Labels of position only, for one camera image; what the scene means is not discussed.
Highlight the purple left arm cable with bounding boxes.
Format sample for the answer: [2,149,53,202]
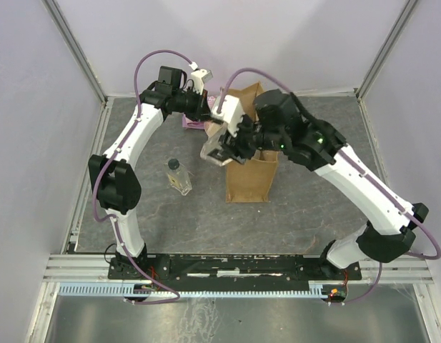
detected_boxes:
[91,49,198,304]

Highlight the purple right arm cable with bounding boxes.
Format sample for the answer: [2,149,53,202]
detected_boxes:
[218,67,441,304]

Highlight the light blue cable duct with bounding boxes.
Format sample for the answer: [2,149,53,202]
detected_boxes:
[59,282,343,299]

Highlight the beige canvas tote bag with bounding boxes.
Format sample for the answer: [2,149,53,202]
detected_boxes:
[226,82,278,203]

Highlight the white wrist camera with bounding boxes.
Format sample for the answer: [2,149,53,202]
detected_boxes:
[189,61,213,94]
[211,95,245,137]

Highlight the aluminium frame post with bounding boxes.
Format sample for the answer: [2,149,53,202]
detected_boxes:
[41,0,108,104]
[355,0,420,101]

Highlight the square glass bottle front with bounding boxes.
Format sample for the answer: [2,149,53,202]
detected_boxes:
[200,129,232,166]

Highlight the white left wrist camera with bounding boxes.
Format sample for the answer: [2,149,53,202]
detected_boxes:
[189,61,213,94]

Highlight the square glass bottle yellow label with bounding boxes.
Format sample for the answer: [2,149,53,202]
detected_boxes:
[166,158,192,196]

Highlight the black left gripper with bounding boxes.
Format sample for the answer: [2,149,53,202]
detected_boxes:
[172,86,215,123]

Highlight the aluminium frame post right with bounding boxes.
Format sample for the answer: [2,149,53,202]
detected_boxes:
[355,0,420,101]

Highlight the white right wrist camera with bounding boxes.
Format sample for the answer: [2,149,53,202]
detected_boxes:
[211,95,245,137]

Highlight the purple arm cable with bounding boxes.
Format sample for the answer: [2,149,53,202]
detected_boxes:
[91,49,198,304]
[218,67,441,304]

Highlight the pink printed tissue pack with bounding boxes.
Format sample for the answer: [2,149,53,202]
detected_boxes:
[182,96,217,130]

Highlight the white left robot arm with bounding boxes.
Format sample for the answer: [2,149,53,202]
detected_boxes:
[88,64,212,279]

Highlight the aluminium frame post left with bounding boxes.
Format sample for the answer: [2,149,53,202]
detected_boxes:
[41,0,108,104]

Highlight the aluminium frame rail front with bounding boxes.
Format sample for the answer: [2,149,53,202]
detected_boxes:
[43,254,434,284]

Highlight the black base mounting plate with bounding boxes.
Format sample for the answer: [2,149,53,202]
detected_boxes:
[107,252,362,290]

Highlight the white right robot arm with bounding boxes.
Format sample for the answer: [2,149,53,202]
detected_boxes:
[201,89,428,279]

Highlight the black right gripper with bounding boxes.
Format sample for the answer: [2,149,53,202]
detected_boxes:
[219,112,288,166]

